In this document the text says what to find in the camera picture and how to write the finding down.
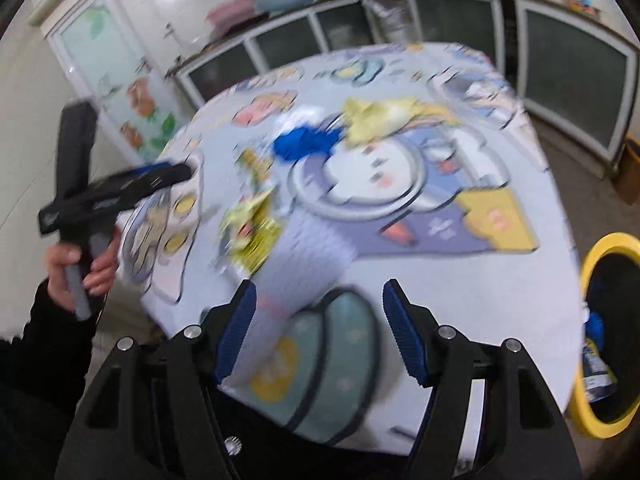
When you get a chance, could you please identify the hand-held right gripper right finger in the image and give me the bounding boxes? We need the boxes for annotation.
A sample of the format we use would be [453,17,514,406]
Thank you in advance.
[381,279,583,480]

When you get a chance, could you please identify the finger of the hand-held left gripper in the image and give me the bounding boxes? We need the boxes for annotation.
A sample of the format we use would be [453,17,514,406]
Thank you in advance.
[132,161,193,196]

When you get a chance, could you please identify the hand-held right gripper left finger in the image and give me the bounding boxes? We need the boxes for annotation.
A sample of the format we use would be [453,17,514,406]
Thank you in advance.
[55,279,258,480]

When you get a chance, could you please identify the yellow snack packet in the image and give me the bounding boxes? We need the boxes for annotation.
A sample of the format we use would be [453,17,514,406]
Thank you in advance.
[220,195,281,273]

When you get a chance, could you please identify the white plastic bag bundle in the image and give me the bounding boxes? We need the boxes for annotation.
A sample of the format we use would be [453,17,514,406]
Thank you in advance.
[280,105,326,128]

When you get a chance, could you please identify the white printed packet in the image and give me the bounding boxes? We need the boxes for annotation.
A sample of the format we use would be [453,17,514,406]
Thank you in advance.
[580,340,621,401]

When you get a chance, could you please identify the yellow rimmed black trash bin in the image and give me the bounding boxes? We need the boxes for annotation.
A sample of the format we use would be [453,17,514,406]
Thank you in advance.
[567,232,640,438]

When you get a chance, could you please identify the yellow plastic wrapper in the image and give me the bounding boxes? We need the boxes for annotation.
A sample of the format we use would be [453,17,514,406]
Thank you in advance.
[342,97,421,143]

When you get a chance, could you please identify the person's left forearm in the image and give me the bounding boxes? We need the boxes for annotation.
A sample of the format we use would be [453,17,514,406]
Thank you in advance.
[0,280,106,480]

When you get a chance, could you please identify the person's left hand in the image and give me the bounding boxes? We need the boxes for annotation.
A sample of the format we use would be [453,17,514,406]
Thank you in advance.
[45,227,123,312]

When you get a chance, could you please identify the cartoon printed tablecloth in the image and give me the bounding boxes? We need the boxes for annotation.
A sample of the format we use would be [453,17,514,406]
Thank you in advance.
[117,42,583,453]

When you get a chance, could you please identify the flower printed glass door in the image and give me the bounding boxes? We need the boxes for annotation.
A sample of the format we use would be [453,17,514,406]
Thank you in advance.
[42,0,183,161]

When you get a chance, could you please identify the pink plastic basin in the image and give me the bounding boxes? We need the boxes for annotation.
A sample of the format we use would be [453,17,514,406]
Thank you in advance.
[207,0,258,26]

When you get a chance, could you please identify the white sack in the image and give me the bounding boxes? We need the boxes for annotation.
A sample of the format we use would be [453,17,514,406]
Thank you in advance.
[362,0,408,43]

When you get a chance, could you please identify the kitchen counter cabinets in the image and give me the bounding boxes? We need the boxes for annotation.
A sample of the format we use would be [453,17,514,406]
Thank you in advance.
[165,0,640,176]

